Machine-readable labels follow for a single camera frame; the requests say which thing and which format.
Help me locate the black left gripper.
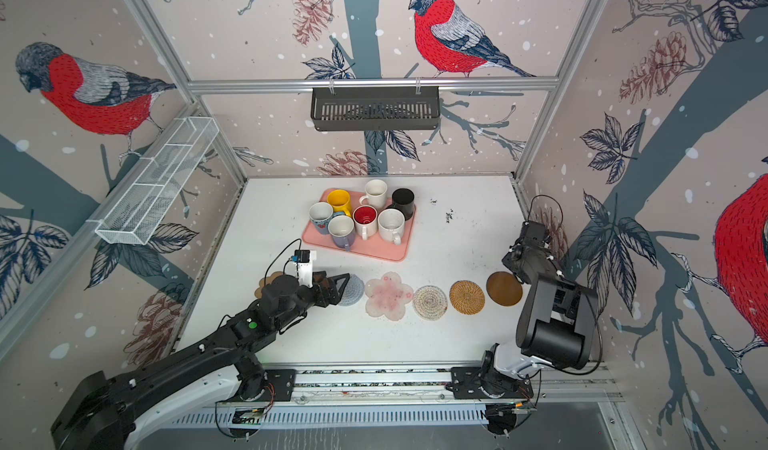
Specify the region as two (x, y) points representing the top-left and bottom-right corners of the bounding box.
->
(274, 268), (350, 332)

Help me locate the lavender mug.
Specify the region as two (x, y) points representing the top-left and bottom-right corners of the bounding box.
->
(327, 214), (356, 251)

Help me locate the dark wooden round coaster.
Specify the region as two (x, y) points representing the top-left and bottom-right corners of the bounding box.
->
(486, 271), (524, 307)

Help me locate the pink flower shaped coaster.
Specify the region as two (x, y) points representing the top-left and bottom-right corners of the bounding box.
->
(364, 272), (415, 321)

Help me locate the pink tray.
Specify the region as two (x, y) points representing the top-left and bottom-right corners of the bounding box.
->
(302, 218), (415, 262)

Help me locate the red inside white mug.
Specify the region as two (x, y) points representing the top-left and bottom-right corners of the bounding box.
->
(353, 205), (378, 241)

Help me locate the black hanging wire basket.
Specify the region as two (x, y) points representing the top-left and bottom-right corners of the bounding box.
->
(310, 86), (441, 132)

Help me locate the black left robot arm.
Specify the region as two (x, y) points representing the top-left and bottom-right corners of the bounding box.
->
(50, 271), (350, 449)

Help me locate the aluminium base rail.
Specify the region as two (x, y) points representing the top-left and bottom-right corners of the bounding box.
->
(167, 362), (622, 438)

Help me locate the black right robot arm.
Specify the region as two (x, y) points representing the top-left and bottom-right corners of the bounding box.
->
(478, 220), (598, 398)

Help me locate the cream mug at back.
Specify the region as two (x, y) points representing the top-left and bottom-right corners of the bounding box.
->
(359, 179), (388, 211)

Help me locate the cork flower shaped coaster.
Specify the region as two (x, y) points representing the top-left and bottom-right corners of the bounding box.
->
(254, 271), (283, 299)

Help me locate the white wire mesh shelf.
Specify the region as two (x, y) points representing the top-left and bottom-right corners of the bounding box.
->
(95, 116), (219, 245)

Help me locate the black mug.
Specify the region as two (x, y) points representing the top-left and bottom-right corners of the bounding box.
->
(391, 188), (415, 221)

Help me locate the multicolour zigzag woven coaster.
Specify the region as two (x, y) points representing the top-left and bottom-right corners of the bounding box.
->
(412, 285), (448, 321)

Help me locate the yellow mug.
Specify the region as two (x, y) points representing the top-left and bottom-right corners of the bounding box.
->
(326, 189), (353, 217)

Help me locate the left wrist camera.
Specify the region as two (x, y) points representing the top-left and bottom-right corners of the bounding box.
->
(291, 250), (317, 288)

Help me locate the blue grey woven coaster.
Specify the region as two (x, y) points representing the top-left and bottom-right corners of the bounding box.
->
(336, 274), (365, 306)

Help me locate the rattan round woven coaster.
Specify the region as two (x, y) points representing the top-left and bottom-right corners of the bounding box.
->
(449, 280), (485, 315)

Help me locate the blue patterned mug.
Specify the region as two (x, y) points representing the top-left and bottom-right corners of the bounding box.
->
(309, 202), (335, 235)

